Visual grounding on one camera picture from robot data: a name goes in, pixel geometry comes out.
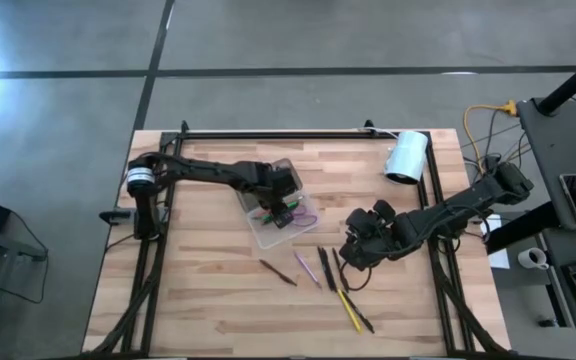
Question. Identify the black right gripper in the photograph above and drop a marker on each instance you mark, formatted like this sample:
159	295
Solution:
380	230

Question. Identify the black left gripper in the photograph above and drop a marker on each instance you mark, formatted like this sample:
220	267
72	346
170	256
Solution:
270	182

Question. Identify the green marker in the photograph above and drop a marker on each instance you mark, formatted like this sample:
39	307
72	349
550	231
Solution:
290	205

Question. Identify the purple scissors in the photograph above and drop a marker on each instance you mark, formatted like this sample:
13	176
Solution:
298	214

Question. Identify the black pen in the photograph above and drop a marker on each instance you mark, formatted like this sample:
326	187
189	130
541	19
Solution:
329	270
323	267
340	270
358	312

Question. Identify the clear plastic pencil box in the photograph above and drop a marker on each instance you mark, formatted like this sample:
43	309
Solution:
273	240

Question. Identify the purple pen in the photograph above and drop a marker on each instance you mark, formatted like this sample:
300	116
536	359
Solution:
308	269

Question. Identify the yellow pen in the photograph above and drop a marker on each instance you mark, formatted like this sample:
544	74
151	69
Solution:
350	311

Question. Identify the brown pen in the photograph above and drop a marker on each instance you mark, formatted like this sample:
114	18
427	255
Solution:
278	272

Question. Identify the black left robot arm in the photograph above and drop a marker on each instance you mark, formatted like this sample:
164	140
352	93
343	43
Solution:
203	172

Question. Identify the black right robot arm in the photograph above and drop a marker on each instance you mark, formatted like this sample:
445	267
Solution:
468	200

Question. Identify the white spot lamp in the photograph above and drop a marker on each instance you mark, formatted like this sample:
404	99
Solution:
407	157

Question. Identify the white paper sheet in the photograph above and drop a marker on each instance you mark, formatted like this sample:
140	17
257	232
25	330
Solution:
499	257

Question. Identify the black desk support beam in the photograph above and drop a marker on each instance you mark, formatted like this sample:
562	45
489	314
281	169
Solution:
518	230

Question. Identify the white mug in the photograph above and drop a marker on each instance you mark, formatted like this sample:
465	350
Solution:
533	257

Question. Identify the small black object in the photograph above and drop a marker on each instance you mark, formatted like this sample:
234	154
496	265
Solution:
548	322

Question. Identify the dark grey desk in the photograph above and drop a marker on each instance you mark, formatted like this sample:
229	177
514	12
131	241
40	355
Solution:
558	145

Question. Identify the grey side shelf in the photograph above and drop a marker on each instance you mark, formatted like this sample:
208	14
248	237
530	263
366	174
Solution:
8	245

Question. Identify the black slanted pole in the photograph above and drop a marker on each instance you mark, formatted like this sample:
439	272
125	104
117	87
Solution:
573	82

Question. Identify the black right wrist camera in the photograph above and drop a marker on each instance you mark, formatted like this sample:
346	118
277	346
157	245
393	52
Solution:
385	210

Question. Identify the black aluminium table frame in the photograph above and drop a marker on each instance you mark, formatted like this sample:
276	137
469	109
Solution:
293	135

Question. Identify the black frame bracket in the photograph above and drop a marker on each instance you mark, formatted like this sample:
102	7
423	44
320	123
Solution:
368	123
184	125

